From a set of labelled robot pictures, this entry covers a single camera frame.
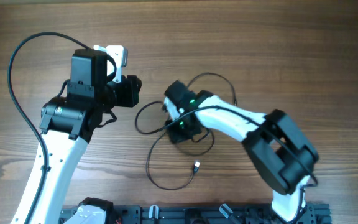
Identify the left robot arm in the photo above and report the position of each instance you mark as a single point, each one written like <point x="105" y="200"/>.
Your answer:
<point x="96" y="85"/>

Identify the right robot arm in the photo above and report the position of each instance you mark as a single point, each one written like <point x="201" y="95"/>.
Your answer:
<point x="281" y="153"/>

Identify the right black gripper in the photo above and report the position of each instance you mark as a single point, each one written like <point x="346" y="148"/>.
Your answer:
<point x="176" y="135"/>

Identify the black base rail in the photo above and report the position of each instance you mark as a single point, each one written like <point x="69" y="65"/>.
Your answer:
<point x="257" y="213"/>

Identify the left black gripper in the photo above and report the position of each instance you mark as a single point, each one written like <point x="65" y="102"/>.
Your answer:
<point x="130" y="86"/>

